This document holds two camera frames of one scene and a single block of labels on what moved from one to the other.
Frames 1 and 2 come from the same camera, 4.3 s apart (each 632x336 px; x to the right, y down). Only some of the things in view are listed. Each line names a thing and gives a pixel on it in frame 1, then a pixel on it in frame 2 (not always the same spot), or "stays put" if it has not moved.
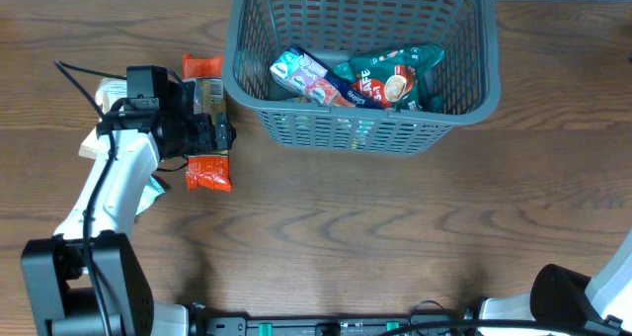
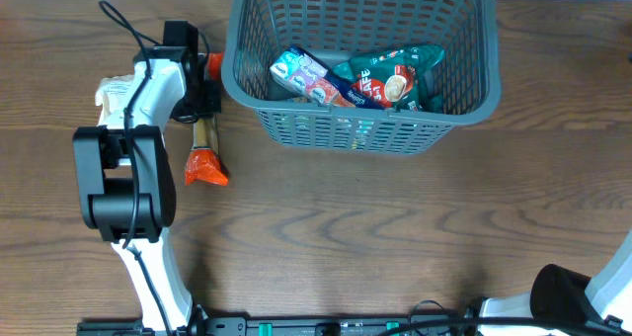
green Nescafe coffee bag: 409,78 stays put
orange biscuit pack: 210,171 stays put
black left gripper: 208,139 to 213,108
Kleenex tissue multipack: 305,74 stays put
